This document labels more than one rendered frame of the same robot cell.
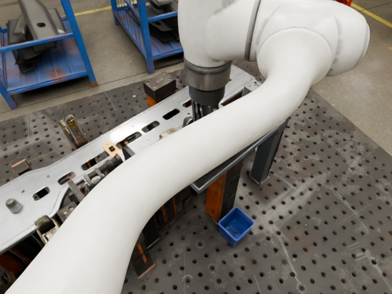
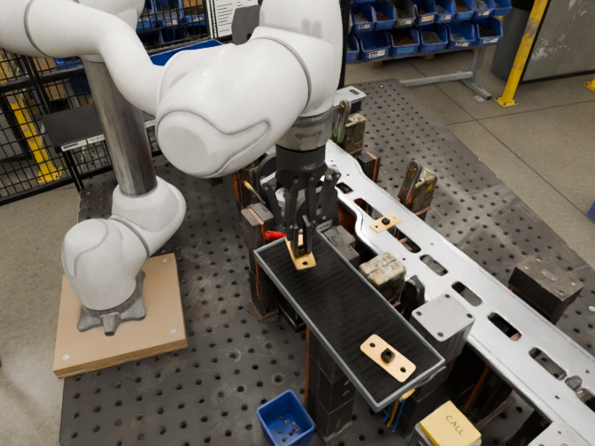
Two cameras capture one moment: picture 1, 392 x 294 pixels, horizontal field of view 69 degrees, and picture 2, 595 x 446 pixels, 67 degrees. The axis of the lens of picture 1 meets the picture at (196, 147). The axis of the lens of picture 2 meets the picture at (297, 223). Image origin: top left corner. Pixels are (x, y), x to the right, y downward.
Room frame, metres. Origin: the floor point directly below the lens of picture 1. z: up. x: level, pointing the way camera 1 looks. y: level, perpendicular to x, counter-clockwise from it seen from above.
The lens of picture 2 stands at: (0.56, -0.59, 1.80)
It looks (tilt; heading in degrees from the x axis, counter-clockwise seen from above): 43 degrees down; 100
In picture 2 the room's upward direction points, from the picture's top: straight up
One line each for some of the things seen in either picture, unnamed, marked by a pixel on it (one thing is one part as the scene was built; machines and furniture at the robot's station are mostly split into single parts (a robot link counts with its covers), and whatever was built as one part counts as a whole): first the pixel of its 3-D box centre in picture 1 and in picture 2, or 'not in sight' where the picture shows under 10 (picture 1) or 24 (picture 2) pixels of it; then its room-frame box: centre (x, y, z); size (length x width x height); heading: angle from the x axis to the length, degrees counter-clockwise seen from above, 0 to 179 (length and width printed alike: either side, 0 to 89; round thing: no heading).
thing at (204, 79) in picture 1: (207, 67); (300, 120); (0.47, -0.02, 1.47); 0.09 x 0.09 x 0.06
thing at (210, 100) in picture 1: (206, 97); (300, 163); (0.47, -0.02, 1.39); 0.08 x 0.07 x 0.09; 25
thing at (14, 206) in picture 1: (13, 205); not in sight; (0.41, 0.55, 1.02); 0.03 x 0.03 x 0.07
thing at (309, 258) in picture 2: not in sight; (300, 249); (0.47, -0.02, 1.20); 0.08 x 0.04 x 0.01; 115
